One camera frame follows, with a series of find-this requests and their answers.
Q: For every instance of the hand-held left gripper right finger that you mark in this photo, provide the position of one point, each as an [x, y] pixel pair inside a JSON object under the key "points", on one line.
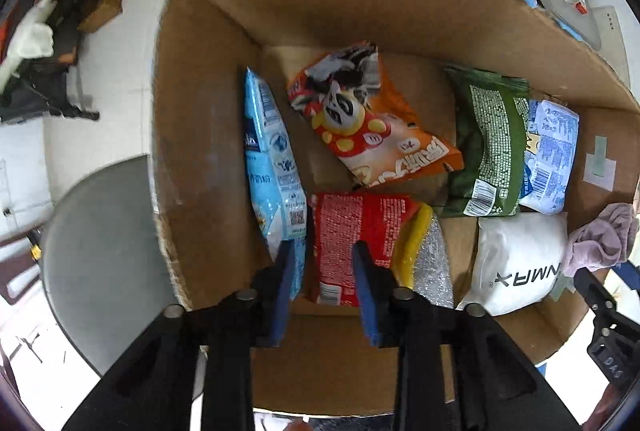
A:
{"points": [[367, 296]]}

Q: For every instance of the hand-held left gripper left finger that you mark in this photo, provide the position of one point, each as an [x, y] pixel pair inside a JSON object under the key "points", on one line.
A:
{"points": [[282, 296]]}

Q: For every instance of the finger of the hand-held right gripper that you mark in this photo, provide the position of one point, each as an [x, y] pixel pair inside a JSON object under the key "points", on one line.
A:
{"points": [[632, 275], [595, 291]]}

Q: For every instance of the purple cloth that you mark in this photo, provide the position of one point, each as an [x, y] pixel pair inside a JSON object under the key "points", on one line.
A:
{"points": [[600, 236]]}

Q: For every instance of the red snack packet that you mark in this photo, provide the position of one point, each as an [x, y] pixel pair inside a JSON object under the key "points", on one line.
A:
{"points": [[352, 241]]}

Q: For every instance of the yellow silver sponge pack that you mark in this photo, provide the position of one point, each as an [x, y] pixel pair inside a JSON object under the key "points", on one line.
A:
{"points": [[425, 256]]}

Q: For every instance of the white soft packet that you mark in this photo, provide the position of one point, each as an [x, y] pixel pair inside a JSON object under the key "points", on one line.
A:
{"points": [[520, 261]]}

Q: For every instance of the light blue long packet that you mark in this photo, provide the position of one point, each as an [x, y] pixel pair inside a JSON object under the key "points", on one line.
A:
{"points": [[265, 161]]}

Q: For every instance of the blue tissue pack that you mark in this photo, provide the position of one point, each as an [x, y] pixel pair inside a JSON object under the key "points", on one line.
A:
{"points": [[550, 156]]}

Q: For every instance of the orange snack bag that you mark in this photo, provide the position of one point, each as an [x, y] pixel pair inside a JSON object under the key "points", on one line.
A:
{"points": [[370, 121]]}

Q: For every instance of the green snack packet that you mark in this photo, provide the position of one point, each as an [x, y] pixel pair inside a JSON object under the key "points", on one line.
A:
{"points": [[487, 146]]}

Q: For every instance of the grey round chair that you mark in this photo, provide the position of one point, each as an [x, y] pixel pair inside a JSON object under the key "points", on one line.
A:
{"points": [[100, 261]]}

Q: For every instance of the white board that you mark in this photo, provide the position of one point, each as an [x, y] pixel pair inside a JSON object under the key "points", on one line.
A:
{"points": [[610, 23]]}

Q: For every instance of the small brown cardboard box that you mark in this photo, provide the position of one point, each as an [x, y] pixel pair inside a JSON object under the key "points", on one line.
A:
{"points": [[105, 6]]}

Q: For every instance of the white plush goose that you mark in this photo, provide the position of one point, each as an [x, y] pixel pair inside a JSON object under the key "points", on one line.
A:
{"points": [[27, 43]]}

